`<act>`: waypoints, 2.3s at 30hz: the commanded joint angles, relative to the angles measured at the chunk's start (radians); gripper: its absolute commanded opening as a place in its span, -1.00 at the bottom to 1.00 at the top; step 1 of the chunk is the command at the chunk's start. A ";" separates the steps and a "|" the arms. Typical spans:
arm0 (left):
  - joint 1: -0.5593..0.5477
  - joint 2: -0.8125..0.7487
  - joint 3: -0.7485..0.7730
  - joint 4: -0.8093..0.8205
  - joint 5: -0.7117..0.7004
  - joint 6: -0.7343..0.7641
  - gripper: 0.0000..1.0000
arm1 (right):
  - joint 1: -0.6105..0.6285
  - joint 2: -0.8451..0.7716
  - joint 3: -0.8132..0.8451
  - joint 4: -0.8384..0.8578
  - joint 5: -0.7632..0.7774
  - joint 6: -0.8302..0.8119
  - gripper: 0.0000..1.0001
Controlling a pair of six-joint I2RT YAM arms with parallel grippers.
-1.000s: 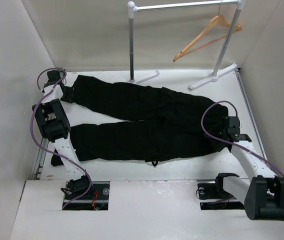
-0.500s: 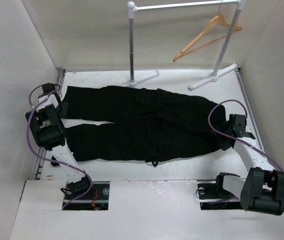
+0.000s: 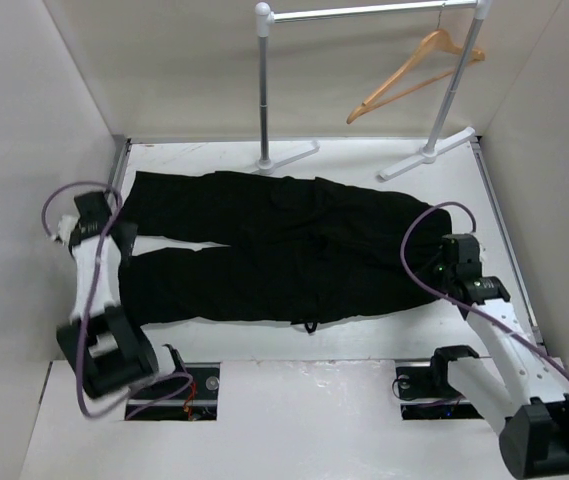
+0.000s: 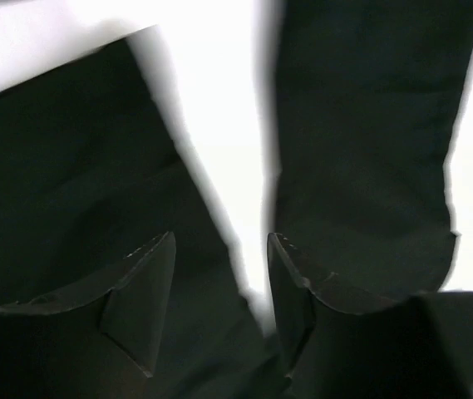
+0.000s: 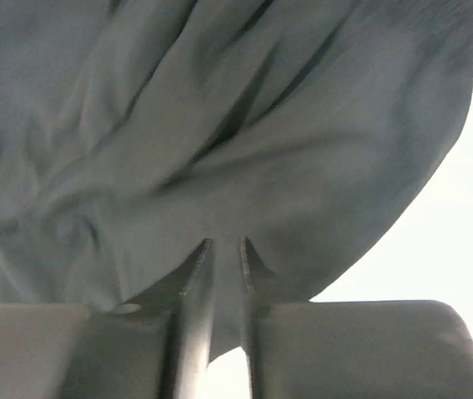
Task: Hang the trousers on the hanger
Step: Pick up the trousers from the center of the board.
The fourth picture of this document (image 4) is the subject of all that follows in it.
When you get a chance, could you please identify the black trousers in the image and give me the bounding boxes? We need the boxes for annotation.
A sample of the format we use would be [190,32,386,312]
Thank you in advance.
[0,1,473,398]

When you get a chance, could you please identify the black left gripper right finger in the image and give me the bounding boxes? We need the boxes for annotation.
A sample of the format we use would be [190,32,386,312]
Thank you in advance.
[267,234,473,398]

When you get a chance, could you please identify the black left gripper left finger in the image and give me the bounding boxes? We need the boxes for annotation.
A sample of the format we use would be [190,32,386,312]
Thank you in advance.
[0,232,176,398]

